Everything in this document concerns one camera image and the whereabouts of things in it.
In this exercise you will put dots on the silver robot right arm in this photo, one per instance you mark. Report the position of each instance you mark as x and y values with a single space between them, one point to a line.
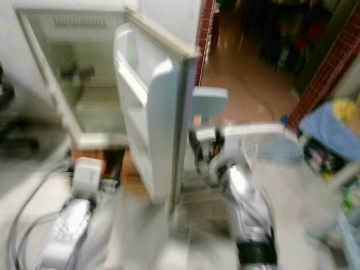
250 219

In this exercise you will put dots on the brown brick fridge stand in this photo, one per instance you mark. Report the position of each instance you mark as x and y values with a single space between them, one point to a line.
84 154

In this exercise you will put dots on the white fridge door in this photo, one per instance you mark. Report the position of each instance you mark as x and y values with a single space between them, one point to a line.
163 124

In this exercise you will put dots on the white mini fridge body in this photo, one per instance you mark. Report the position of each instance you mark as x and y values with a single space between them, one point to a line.
84 84

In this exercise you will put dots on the light blue plastic chair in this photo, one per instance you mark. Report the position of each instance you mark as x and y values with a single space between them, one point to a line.
211 100

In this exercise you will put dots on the black clutter under cloth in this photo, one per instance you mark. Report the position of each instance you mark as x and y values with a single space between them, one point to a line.
323 157

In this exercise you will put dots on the blue cloth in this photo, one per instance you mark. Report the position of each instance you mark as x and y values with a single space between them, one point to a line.
329 132

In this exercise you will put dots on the yellow item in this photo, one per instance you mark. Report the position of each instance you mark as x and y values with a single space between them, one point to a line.
346 109

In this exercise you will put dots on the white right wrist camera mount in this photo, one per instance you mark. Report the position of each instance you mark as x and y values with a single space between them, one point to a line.
230 154

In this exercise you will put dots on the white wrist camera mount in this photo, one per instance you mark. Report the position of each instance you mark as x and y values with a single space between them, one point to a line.
230 154
88 175

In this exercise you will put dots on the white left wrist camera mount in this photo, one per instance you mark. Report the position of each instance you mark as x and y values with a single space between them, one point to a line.
88 175

